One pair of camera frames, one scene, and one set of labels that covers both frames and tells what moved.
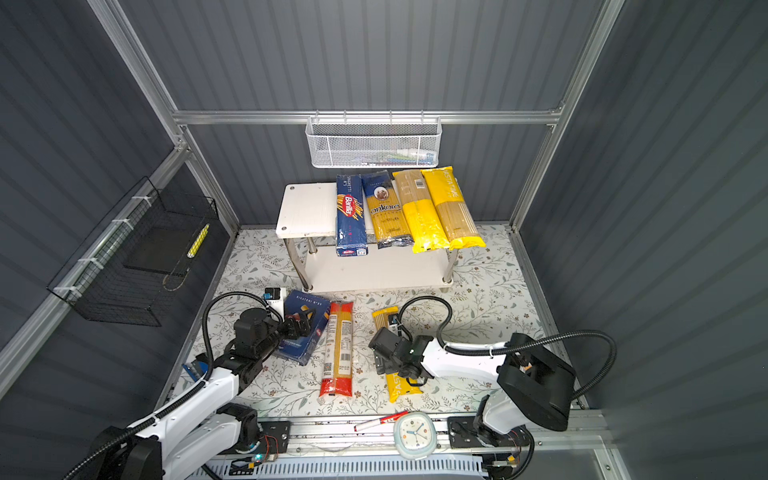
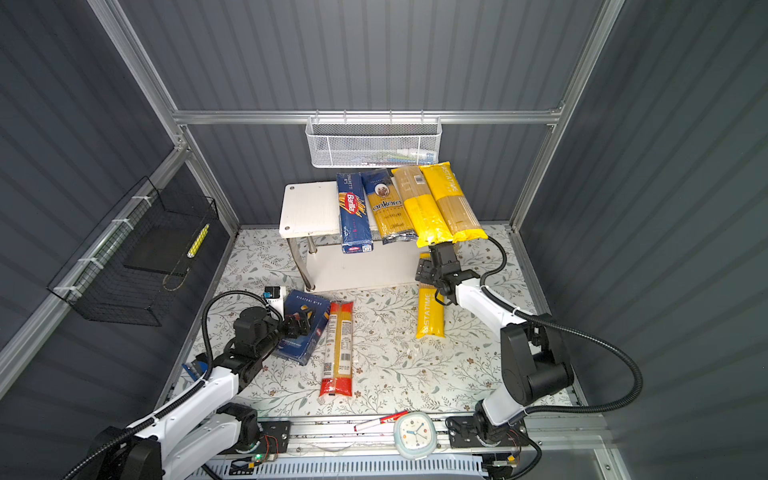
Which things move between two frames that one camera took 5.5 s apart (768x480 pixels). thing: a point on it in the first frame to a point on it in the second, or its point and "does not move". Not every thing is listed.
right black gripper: (382, 364) to (425, 271)
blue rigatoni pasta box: (300, 349) does not move
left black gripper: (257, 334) does not move
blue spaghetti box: (351, 238) does not move
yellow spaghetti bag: (460, 229) does not move
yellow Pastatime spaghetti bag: (397, 386) to (431, 316)
